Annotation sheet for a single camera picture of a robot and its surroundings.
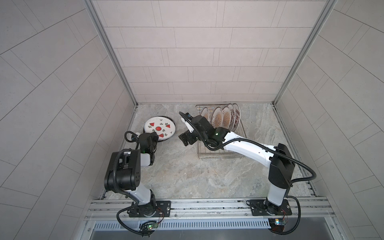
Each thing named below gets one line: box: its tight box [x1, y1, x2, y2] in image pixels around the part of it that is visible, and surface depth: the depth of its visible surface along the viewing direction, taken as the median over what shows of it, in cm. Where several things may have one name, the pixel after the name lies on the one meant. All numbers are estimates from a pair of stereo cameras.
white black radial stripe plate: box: [150, 128, 176, 142], surface depth 95 cm
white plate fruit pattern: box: [143, 116, 176, 142], surface depth 96 cm
